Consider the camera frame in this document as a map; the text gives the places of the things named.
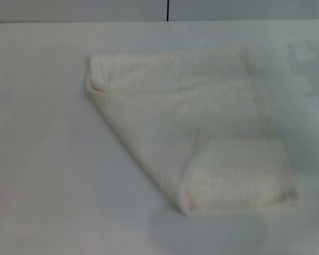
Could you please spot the white waffle weave towel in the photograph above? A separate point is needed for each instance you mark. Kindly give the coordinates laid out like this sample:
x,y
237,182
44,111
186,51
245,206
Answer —
x,y
191,114

